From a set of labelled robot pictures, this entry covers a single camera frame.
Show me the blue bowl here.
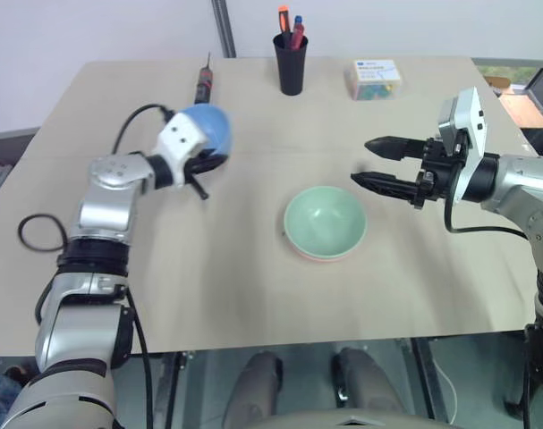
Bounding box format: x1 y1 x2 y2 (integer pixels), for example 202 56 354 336
181 104 234 158

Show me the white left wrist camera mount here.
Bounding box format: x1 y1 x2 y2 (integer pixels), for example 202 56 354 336
157 111 209 191

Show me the brown cardboard box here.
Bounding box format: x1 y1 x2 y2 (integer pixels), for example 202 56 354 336
483 74 513 96

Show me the thin white cable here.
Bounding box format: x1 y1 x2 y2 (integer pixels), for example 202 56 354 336
431 355 459 424

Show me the black and red screwdriver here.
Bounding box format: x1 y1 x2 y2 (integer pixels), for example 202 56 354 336
194 50 216 105

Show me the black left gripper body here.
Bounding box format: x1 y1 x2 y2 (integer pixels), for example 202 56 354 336
184 152 230 176

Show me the clear box of coloured pins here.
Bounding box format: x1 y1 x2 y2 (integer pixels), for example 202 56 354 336
345 58 405 102

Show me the red pen with blue cap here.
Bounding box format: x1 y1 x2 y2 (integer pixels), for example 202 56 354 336
290 15 307 49

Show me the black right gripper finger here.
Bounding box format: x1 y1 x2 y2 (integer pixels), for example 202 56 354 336
363 136 428 163
350 170 422 205

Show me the green bowl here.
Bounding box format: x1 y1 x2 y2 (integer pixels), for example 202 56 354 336
284 186 369 259

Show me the dark grey rounded shape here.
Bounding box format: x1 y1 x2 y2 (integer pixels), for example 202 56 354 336
225 350 284 429
331 347 409 415

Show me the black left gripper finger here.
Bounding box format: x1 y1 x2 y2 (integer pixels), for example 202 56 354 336
188 171 209 202

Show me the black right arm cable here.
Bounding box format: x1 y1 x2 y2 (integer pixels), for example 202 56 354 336
444 176 530 239

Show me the black table frame bar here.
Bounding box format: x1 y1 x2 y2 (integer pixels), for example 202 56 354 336
157 350 196 429
409 337 454 424

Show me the black pen cup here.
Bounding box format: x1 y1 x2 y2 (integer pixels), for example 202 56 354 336
272 32 310 97

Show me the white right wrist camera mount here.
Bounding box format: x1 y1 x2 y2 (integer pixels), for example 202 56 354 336
437 86 490 203

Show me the grey metal pole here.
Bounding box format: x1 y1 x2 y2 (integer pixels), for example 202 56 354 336
211 0 237 59

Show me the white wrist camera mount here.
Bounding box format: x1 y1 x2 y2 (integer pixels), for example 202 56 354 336
157 111 209 191
437 86 490 203

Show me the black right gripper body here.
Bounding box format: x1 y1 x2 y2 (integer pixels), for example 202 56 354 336
412 136 468 211

